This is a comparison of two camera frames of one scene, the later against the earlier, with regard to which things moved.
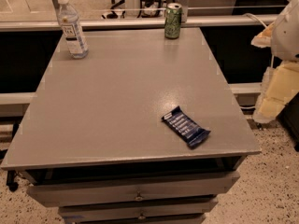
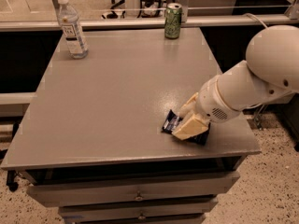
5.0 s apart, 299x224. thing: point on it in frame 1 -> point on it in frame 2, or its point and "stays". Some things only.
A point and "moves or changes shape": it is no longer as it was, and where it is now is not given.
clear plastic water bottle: x=69 y=21 stays
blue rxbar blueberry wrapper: x=188 y=128 moves or changes shape
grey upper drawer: x=97 y=191 stays
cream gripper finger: x=263 y=39 -> x=209 y=104
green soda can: x=173 y=21 stays
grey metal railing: x=135 y=22 stays
